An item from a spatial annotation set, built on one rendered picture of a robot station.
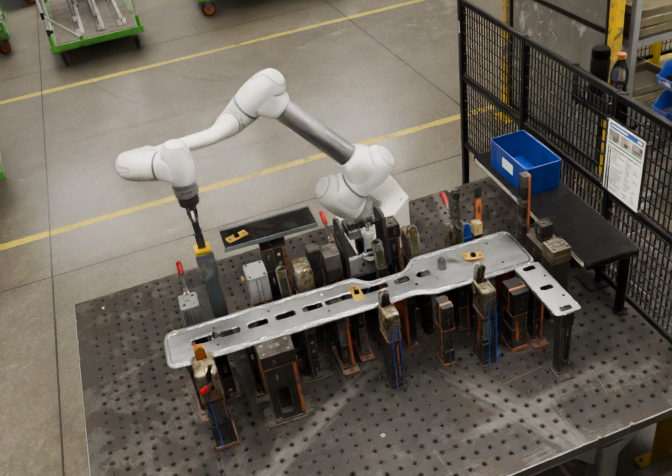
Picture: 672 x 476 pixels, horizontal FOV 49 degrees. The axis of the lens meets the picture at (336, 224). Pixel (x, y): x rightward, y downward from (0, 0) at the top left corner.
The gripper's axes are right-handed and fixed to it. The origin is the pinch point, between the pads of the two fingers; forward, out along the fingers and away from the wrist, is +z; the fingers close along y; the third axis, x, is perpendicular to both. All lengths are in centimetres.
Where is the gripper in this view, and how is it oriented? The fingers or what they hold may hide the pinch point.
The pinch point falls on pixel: (199, 239)
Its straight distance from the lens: 280.2
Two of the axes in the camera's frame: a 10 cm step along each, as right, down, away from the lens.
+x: 9.5, -2.7, 1.8
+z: 1.2, 8.2, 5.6
